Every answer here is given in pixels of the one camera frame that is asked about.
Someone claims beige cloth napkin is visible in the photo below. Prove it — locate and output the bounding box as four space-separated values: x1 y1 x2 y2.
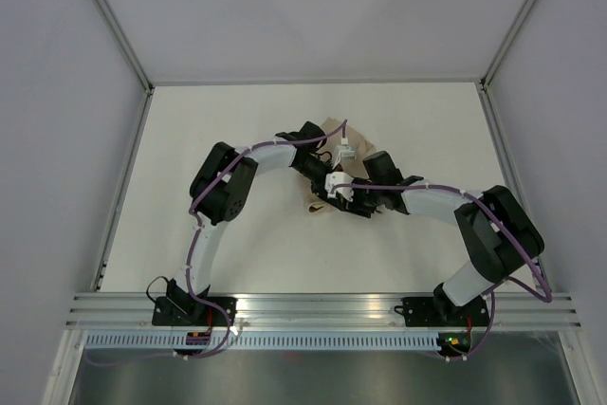
303 115 380 216

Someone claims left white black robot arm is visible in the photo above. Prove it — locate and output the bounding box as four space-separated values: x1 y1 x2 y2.
155 121 347 325

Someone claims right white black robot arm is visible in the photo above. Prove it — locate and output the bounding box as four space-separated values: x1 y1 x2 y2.
325 151 545 324

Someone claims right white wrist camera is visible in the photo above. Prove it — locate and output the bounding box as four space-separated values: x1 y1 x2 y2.
324 172 354 202

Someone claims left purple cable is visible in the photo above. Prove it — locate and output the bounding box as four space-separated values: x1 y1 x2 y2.
84 119 350 368

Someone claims purple cable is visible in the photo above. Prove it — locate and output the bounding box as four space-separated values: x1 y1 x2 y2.
331 178 554 363
84 119 350 368

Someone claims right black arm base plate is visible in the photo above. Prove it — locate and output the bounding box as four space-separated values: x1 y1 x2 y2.
395 296 489 328

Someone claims white slotted cable duct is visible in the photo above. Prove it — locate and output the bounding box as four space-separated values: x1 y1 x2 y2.
85 330 439 351

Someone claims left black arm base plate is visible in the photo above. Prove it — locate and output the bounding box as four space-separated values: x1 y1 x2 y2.
152 296 237 327

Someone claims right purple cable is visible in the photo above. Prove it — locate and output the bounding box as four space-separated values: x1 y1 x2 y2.
331 178 554 363

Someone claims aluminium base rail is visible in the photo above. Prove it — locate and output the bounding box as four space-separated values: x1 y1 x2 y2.
64 292 581 332

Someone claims left aluminium frame post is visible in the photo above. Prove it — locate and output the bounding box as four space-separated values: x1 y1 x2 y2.
92 0 154 94

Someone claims aluminium frame post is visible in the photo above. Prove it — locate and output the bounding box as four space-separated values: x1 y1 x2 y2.
478 0 540 92
92 0 154 94

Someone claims right aluminium frame post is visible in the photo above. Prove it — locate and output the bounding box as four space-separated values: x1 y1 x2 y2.
478 0 540 92

